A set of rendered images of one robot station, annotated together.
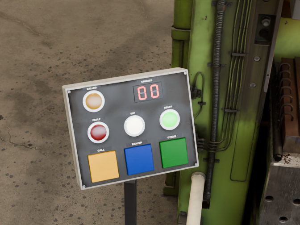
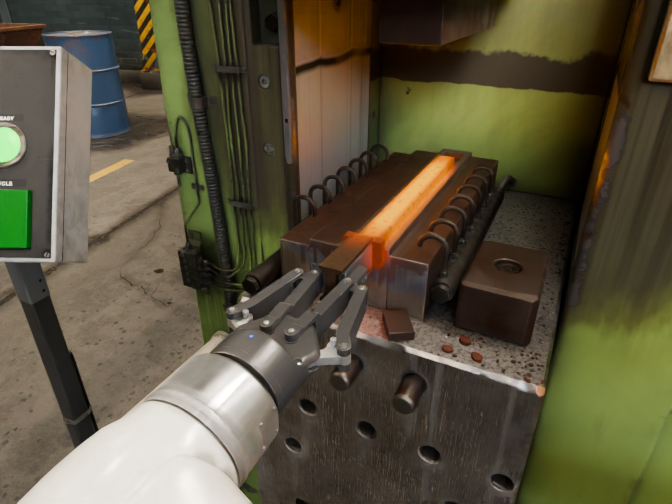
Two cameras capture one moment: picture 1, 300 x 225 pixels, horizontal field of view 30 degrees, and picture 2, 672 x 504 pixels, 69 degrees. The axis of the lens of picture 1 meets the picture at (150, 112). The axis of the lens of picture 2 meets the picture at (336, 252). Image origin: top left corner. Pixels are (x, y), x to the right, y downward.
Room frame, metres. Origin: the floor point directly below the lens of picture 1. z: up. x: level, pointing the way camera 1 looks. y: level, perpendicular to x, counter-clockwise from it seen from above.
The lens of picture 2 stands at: (0.73, -0.65, 1.27)
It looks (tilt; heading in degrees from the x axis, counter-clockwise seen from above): 29 degrees down; 19
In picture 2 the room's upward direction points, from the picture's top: straight up
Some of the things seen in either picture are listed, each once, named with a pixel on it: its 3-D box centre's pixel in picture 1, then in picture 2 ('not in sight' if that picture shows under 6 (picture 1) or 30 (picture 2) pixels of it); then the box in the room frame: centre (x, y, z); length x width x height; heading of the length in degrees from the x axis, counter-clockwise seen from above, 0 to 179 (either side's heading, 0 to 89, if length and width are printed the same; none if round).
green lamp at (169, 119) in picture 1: (169, 119); (3, 145); (1.18, -0.05, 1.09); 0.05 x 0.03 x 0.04; 82
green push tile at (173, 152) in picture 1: (173, 152); (3, 219); (1.13, -0.07, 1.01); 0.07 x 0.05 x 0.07; 107
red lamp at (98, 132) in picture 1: (98, 132); not in sight; (1.12, 0.14, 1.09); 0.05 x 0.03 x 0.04; 82
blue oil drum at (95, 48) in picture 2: not in sight; (89, 84); (4.55, 3.08, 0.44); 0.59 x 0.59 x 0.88
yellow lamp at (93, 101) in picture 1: (93, 101); not in sight; (1.16, 0.15, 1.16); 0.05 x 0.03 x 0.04; 82
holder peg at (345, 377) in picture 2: not in sight; (345, 372); (1.15, -0.53, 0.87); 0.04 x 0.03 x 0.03; 172
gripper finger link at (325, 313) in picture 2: not in sight; (322, 316); (1.08, -0.52, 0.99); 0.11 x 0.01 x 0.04; 167
